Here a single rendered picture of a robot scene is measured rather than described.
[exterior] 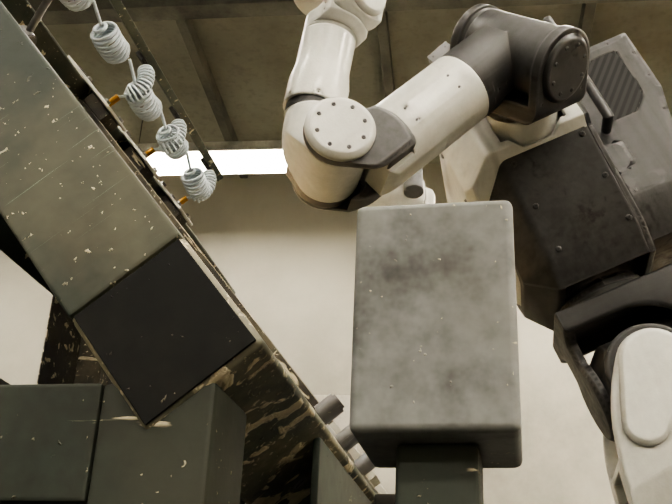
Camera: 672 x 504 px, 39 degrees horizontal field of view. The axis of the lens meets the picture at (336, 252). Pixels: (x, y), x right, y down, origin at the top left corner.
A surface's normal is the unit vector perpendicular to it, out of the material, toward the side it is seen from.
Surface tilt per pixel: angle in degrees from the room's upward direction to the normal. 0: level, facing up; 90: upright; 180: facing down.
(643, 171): 91
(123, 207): 90
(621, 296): 90
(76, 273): 90
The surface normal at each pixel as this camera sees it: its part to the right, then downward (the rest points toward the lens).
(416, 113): 0.16, -0.41
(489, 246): -0.18, -0.42
